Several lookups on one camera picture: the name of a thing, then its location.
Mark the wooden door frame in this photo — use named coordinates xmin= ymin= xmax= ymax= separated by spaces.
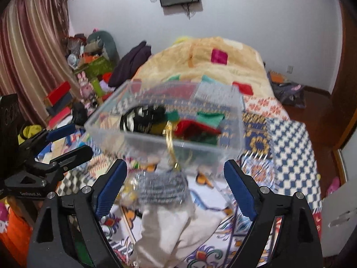
xmin=330 ymin=0 xmax=357 ymax=147

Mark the yellow green cloth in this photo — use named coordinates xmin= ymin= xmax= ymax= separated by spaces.
xmin=18 ymin=125 xmax=43 ymax=143

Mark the patterned bedsheet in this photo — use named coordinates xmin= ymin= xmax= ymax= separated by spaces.
xmin=36 ymin=95 xmax=322 ymax=268

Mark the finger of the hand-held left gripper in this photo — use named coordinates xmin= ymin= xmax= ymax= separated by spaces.
xmin=18 ymin=123 xmax=76 ymax=151
xmin=33 ymin=144 xmax=94 ymax=174

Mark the green knitted cloth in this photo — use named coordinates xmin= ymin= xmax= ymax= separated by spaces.
xmin=196 ymin=112 xmax=225 ymax=129

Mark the black bag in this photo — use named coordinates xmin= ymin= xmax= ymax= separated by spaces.
xmin=72 ymin=102 xmax=90 ymax=127

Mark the dark purple clothing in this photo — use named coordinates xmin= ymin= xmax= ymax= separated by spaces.
xmin=108 ymin=41 xmax=153 ymax=88

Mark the orange bag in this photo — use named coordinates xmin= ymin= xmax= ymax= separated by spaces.
xmin=0 ymin=201 xmax=33 ymax=266

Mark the striped curtain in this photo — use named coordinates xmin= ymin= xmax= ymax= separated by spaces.
xmin=0 ymin=0 xmax=84 ymax=130

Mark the pile of dark clothes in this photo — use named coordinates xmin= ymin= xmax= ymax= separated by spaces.
xmin=267 ymin=71 xmax=306 ymax=108

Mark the gold strap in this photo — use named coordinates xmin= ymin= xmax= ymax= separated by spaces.
xmin=164 ymin=121 xmax=182 ymax=171

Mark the yellow fleece blanket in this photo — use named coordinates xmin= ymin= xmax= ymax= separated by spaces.
xmin=131 ymin=36 xmax=270 ymax=109

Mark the green box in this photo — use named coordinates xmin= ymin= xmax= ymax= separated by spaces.
xmin=84 ymin=57 xmax=115 ymax=80

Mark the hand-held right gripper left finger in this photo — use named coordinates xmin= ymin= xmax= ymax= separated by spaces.
xmin=26 ymin=159 xmax=129 ymax=268

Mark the pink bunny toy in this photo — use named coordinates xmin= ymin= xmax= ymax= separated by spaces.
xmin=77 ymin=72 xmax=94 ymax=99

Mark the red cloth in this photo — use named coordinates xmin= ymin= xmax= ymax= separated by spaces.
xmin=173 ymin=119 xmax=222 ymax=140
xmin=232 ymin=82 xmax=254 ymax=95

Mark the beige cloth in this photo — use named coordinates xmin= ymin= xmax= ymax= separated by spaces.
xmin=133 ymin=200 xmax=224 ymax=268

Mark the clear plastic storage box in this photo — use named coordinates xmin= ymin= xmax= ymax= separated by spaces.
xmin=84 ymin=80 xmax=246 ymax=174

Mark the dark green cloth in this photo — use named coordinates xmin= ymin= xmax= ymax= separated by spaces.
xmin=192 ymin=134 xmax=219 ymax=147

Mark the clear bag with grey knit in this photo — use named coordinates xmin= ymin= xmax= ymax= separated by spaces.
xmin=120 ymin=169 xmax=232 ymax=268

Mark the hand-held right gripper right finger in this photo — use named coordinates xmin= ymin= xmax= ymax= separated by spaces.
xmin=223 ymin=159 xmax=324 ymax=268

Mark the red flat box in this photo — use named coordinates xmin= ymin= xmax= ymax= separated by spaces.
xmin=47 ymin=106 xmax=73 ymax=127

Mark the pink slipper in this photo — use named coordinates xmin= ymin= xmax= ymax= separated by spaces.
xmin=326 ymin=176 xmax=341 ymax=196

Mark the white cabinet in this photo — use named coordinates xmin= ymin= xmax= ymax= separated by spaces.
xmin=321 ymin=142 xmax=357 ymax=257

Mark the black white striped sock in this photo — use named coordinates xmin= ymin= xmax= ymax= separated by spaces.
xmin=119 ymin=105 xmax=167 ymax=134

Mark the pink cloth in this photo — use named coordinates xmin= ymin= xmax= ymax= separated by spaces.
xmin=211 ymin=49 xmax=229 ymax=65

